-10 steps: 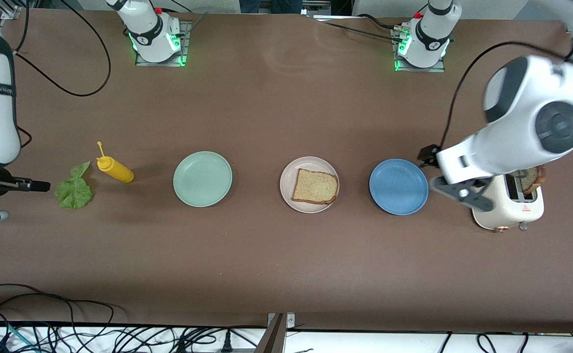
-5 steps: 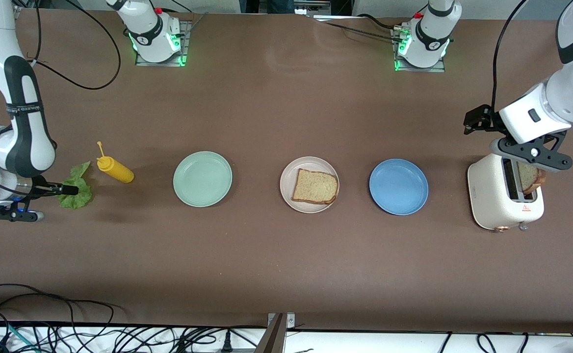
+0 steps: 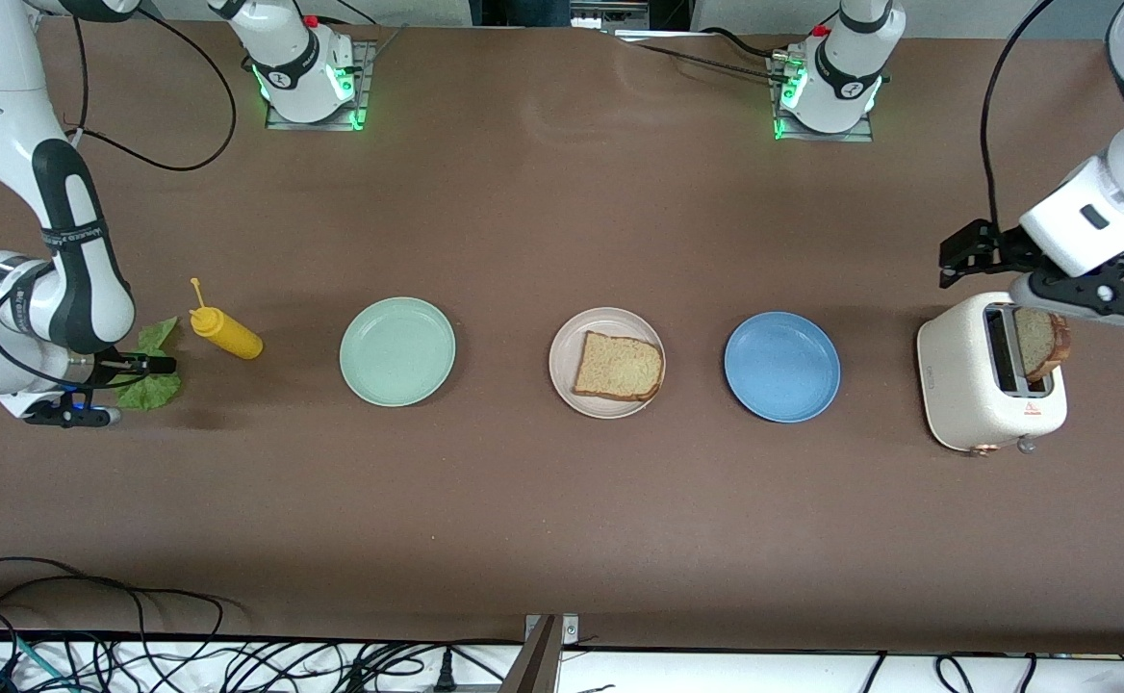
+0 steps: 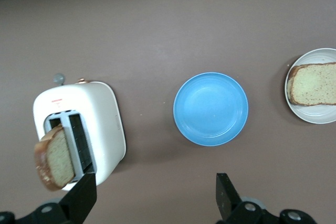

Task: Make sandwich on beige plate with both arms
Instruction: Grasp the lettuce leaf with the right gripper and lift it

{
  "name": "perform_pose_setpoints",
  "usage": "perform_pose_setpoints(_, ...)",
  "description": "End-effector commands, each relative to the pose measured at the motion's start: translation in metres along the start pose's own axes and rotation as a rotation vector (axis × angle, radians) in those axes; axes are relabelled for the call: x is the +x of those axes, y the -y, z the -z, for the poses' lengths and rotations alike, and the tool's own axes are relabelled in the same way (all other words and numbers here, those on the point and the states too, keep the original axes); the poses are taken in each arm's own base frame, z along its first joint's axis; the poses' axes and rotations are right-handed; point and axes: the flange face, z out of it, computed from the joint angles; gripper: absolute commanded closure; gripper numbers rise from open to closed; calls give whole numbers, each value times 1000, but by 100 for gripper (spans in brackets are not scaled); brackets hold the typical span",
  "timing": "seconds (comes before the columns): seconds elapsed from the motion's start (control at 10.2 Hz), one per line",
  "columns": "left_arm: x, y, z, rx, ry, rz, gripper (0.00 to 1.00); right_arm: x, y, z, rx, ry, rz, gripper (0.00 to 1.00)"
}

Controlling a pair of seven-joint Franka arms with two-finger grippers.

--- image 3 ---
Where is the aluminium profile post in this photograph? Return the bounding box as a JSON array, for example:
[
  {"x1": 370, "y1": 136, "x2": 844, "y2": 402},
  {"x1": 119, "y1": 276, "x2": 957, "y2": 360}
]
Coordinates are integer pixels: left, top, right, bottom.
[{"x1": 499, "y1": 614, "x2": 580, "y2": 693}]

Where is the brown bread slice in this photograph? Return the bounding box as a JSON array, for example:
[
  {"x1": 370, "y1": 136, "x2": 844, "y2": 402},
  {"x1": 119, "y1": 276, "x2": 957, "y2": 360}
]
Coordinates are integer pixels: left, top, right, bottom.
[
  {"x1": 1014, "y1": 306, "x2": 1071, "y2": 384},
  {"x1": 574, "y1": 331, "x2": 665, "y2": 402}
]

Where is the mint green plate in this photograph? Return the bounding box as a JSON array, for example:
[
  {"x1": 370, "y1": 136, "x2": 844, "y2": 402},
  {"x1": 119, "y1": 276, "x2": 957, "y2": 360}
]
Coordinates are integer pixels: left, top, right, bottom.
[{"x1": 339, "y1": 296, "x2": 457, "y2": 408}]

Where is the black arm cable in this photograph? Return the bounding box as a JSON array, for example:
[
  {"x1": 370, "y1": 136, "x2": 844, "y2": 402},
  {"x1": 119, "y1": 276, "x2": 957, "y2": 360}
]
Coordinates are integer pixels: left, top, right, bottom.
[
  {"x1": 62, "y1": 0, "x2": 238, "y2": 174},
  {"x1": 981, "y1": 0, "x2": 1054, "y2": 232}
]

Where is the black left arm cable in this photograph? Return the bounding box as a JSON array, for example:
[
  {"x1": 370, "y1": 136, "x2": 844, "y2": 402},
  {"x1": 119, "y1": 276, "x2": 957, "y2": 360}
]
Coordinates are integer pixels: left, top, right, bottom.
[{"x1": 981, "y1": 0, "x2": 1054, "y2": 232}]

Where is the green lettuce leaf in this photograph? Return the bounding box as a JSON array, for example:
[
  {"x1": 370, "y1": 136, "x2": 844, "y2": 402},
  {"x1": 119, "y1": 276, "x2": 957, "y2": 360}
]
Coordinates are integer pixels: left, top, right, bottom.
[{"x1": 110, "y1": 317, "x2": 183, "y2": 412}]

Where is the white power strip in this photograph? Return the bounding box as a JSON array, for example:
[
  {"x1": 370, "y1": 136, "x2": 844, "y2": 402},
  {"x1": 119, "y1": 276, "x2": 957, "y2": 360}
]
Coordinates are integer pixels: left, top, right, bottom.
[{"x1": 570, "y1": 5, "x2": 651, "y2": 30}]

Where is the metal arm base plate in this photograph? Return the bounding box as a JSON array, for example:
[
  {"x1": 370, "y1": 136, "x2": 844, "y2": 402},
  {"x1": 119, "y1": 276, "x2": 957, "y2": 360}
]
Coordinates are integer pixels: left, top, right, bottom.
[
  {"x1": 771, "y1": 50, "x2": 876, "y2": 143},
  {"x1": 264, "y1": 38, "x2": 372, "y2": 132}
]

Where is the blue plate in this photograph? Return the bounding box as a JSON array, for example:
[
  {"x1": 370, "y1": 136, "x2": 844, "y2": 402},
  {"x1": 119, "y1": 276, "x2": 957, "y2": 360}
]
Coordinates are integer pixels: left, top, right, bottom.
[{"x1": 724, "y1": 311, "x2": 842, "y2": 424}]

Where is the teal cable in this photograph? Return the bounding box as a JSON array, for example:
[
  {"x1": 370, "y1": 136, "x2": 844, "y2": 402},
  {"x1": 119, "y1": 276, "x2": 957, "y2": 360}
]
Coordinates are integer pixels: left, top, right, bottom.
[{"x1": 0, "y1": 626, "x2": 77, "y2": 693}]

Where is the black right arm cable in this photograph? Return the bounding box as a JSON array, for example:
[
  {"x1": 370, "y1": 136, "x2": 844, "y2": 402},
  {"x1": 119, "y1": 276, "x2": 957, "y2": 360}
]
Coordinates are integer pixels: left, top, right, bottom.
[{"x1": 62, "y1": 0, "x2": 238, "y2": 174}]

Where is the beige plate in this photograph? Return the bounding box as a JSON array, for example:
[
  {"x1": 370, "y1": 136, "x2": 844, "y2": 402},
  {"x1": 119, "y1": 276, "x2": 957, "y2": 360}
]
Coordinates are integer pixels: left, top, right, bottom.
[{"x1": 549, "y1": 307, "x2": 667, "y2": 420}]

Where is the white toaster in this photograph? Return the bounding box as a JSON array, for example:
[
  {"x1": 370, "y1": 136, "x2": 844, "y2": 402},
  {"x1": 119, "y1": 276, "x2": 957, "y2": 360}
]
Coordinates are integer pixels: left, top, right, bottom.
[{"x1": 916, "y1": 292, "x2": 1070, "y2": 455}]

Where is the yellow squeeze bottle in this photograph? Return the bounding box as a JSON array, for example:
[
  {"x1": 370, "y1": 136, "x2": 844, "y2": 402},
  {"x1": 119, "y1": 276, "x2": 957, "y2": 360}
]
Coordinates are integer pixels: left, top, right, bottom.
[{"x1": 189, "y1": 277, "x2": 265, "y2": 361}]

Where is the black braided cable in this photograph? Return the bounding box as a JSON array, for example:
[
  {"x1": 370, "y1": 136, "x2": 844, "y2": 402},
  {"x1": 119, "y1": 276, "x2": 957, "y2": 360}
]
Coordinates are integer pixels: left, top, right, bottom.
[{"x1": 620, "y1": 27, "x2": 789, "y2": 86}]

